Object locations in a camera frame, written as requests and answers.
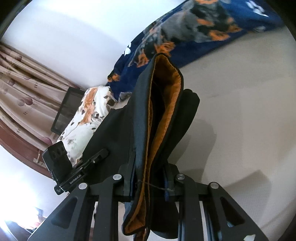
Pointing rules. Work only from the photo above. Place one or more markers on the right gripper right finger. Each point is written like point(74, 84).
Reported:
point(208, 212)

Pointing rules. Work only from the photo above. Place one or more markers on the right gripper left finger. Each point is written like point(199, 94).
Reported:
point(89, 211)

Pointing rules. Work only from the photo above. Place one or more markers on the black pants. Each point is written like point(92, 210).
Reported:
point(145, 131)

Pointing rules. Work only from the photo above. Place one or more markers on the black mesh chair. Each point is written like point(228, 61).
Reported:
point(67, 109)

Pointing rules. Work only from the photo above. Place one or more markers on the white floral pillow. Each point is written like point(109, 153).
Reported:
point(93, 108)

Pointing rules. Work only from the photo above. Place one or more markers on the beige floral curtain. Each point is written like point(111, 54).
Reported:
point(31, 96)

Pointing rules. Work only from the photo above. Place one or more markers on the beige mattress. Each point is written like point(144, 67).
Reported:
point(243, 135)

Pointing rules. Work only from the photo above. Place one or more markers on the navy dog print blanket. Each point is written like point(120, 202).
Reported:
point(188, 32)

